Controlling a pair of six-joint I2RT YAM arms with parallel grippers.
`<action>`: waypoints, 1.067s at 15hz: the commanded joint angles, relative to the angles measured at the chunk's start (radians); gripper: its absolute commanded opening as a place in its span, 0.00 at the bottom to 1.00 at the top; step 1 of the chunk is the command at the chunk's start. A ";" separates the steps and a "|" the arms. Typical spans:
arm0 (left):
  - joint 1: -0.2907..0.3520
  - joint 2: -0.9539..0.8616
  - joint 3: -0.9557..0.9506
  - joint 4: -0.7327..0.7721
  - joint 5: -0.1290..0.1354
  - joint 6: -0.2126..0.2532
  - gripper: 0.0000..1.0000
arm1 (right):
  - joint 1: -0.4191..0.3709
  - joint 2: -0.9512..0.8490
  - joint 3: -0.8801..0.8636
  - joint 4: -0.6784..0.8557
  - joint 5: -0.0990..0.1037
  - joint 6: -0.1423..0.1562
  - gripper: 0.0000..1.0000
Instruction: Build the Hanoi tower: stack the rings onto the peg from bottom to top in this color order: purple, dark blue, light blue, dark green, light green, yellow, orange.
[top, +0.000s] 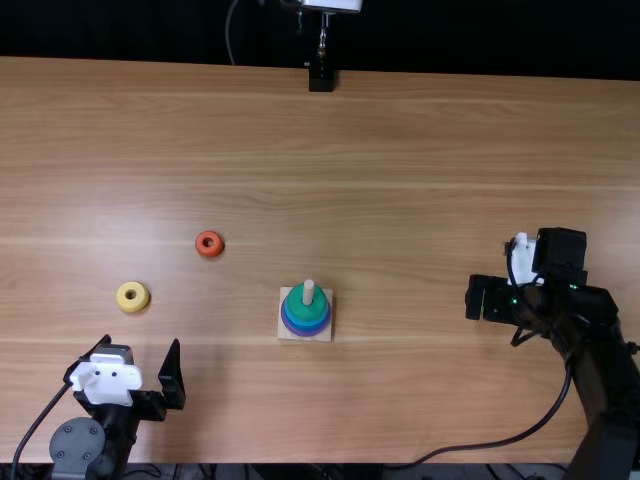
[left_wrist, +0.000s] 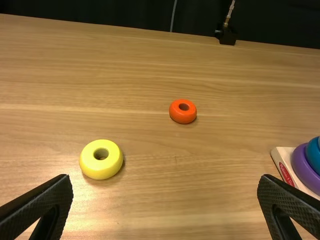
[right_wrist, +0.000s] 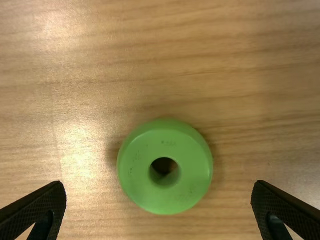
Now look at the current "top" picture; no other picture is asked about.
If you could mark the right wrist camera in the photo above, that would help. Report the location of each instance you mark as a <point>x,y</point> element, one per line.
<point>522,257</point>

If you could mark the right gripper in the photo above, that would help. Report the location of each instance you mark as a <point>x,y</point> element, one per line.
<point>560,255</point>

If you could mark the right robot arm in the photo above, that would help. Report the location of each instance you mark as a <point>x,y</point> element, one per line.
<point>600,380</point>

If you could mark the white device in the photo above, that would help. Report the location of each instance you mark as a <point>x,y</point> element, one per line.
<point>330,5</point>

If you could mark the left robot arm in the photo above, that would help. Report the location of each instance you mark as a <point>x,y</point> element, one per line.
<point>77,442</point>

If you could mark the black clamp stand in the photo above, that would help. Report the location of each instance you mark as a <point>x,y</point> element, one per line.
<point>321,80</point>

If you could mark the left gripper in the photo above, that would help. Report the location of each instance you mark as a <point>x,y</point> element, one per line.
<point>150,405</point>

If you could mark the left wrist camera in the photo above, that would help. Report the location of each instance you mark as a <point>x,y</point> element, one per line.
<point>107,382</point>

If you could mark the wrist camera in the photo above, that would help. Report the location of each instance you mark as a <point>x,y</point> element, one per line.
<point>522,257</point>
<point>107,382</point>

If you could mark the wooden peg base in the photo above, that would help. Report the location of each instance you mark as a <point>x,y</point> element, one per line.
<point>289,336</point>

